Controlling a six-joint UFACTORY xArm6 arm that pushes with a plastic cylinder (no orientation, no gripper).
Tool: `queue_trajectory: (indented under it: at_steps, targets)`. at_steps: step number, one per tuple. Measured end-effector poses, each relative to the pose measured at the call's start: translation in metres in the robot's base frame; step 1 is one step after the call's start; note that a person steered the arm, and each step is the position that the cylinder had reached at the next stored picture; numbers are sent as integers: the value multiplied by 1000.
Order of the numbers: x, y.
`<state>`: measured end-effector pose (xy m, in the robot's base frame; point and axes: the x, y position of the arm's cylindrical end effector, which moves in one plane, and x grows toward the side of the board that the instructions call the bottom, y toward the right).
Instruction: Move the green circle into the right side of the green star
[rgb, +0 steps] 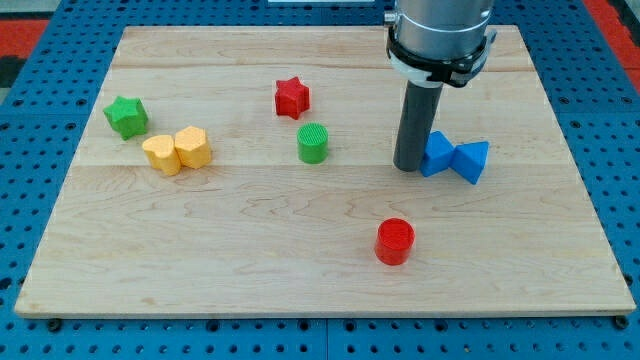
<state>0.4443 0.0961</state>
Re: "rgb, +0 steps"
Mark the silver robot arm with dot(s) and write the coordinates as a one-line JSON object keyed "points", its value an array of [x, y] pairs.
{"points": [[435, 42]]}

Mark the red star block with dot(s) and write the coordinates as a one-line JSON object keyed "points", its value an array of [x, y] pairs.
{"points": [[292, 98]]}

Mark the green star block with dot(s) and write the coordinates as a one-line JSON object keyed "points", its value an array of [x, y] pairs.
{"points": [[127, 117]]}

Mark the green cylinder block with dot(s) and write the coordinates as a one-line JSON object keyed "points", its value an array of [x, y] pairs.
{"points": [[312, 143]]}

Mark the light wooden board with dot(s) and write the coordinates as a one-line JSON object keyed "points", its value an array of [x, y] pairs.
{"points": [[257, 233]]}

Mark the red cylinder block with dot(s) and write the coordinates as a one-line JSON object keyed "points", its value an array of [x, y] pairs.
{"points": [[395, 239]]}

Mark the blue cube block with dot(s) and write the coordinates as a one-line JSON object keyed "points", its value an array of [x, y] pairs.
{"points": [[437, 154]]}

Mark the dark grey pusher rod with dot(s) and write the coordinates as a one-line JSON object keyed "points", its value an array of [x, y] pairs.
{"points": [[417, 116]]}

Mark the yellow hexagon block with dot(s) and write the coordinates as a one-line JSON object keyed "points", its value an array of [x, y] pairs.
{"points": [[193, 147]]}

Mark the blue triangle block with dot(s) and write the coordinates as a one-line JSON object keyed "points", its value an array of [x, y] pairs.
{"points": [[469, 160]]}

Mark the yellow heart block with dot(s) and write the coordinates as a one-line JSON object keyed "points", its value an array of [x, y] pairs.
{"points": [[162, 155]]}

